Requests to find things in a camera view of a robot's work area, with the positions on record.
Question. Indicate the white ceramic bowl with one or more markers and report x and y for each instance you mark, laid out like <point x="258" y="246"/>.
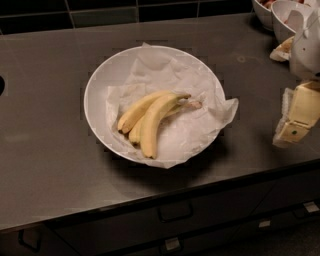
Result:
<point x="95" y="107"/>

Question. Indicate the white crumpled paper liner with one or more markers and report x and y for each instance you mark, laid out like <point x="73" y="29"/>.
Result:
<point x="146" y="69"/>

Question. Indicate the yellow banana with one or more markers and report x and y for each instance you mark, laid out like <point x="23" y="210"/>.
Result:
<point x="134" y="134"/>
<point x="133" y="114"/>
<point x="150" y="124"/>

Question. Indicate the left drawer handle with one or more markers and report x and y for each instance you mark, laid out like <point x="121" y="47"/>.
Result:
<point x="31" y="239"/>

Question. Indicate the white bowl top right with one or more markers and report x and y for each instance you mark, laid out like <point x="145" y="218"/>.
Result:
<point x="288" y="16"/>

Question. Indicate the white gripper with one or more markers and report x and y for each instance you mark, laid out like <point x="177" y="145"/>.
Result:
<point x="307" y="53"/>

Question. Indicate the lower centre drawer handle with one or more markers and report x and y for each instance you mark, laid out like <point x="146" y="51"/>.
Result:
<point x="170" y="246"/>

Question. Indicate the drawer handle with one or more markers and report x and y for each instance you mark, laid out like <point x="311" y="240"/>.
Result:
<point x="264" y="224"/>
<point x="170" y="246"/>
<point x="174" y="211"/>
<point x="307" y="210"/>
<point x="31" y="239"/>

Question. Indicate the lower right drawer handle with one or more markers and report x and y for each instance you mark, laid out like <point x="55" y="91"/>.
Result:
<point x="264" y="224"/>

